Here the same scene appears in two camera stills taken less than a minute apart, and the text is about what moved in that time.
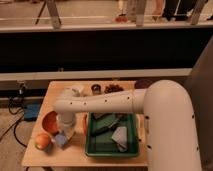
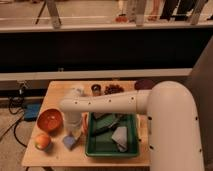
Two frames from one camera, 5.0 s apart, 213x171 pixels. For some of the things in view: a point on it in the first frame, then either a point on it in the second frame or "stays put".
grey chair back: (201, 86) stays put
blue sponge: (60, 139) -> (69, 141)
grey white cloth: (119, 136) stays put
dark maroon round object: (142, 83) stays put
